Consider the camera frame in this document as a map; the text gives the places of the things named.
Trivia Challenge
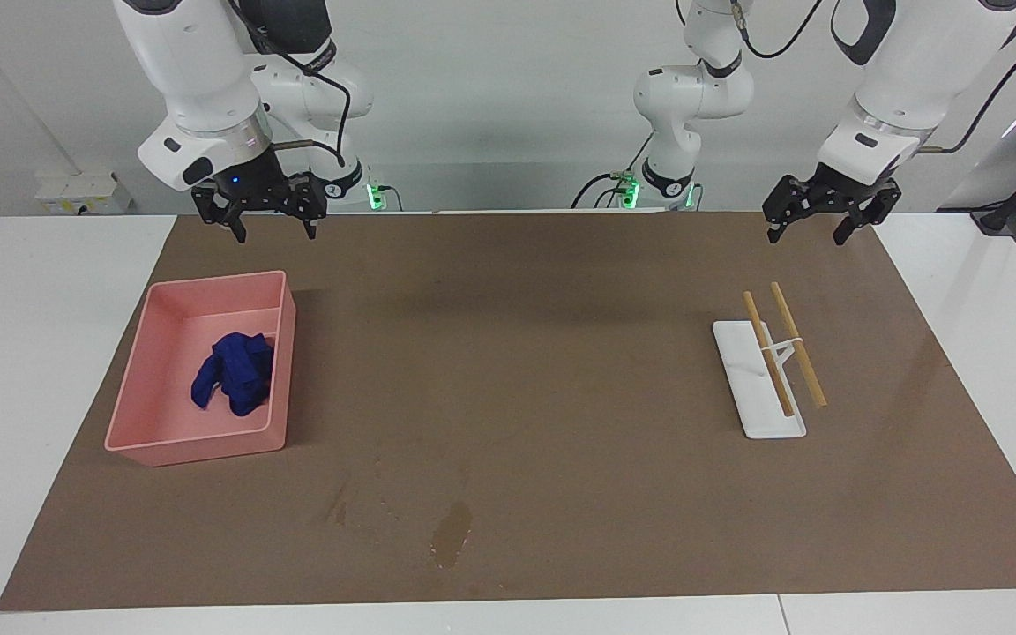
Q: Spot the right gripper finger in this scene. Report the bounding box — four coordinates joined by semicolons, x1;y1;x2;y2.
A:
190;183;249;243
283;175;330;241

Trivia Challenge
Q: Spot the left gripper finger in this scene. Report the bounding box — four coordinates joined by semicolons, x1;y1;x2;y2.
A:
833;181;903;246
762;175;818;244

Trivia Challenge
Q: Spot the blue towel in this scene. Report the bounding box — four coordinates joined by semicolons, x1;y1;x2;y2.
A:
190;332;276;417

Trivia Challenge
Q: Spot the white towel rack base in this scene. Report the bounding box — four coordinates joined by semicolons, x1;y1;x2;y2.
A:
712;319;808;440

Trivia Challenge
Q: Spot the small water streak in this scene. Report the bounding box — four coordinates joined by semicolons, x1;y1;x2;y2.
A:
325;476;355;530

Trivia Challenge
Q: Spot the large water puddle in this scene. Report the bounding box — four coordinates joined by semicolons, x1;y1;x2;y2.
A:
430;501;474;570

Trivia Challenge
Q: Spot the white power strip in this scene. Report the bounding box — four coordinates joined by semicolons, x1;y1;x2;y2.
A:
36;172;132;215

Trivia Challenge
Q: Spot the wooden rack rod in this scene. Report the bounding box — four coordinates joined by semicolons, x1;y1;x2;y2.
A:
769;281;828;409
743;291;796;419

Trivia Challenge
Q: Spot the pink plastic bin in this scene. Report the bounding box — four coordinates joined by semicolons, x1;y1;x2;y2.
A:
104;270;297;467

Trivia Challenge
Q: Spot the brown table mat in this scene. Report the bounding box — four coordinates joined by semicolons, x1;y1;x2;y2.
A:
0;210;1016;612

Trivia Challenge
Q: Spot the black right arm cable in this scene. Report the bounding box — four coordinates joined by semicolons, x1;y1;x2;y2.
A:
226;0;353;168

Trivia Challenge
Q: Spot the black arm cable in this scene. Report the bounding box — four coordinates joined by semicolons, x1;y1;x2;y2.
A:
733;0;1016;153
226;0;353;168

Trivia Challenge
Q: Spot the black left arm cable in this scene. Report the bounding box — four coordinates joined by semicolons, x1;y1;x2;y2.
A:
733;0;1016;153

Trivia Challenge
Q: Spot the black left base cable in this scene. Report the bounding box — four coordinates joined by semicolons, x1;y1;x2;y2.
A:
571;170;628;210

